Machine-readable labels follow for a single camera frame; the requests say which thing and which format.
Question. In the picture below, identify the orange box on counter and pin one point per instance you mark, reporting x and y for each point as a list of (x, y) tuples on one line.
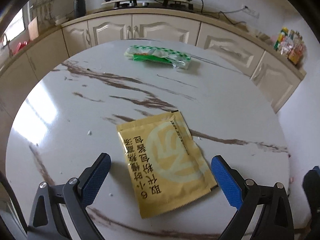
[(33, 29)]

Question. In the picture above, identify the green checkered clear wrapper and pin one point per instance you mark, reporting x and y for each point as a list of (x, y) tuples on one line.
[(178, 59)]

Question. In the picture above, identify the black box on counter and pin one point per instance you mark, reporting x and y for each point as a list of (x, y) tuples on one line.
[(79, 8)]

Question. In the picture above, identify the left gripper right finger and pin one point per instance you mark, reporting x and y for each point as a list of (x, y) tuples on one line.
[(241, 194)]

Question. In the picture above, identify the dish rack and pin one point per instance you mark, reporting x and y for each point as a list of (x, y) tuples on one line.
[(43, 11)]

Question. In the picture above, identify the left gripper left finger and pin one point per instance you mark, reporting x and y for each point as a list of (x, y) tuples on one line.
[(78, 193)]

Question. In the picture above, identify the yellow sauce packet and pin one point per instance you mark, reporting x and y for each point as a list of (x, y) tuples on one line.
[(166, 166)]

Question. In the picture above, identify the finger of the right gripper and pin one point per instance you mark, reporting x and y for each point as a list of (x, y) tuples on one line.
[(311, 188)]

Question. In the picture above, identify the cream kitchen cabinets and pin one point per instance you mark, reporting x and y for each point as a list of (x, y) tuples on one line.
[(276, 76)]

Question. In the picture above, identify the gas stove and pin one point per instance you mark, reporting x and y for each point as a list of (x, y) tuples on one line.
[(170, 4)]

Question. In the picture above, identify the seasoning packets on counter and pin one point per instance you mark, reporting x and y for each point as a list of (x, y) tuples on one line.
[(290, 44)]

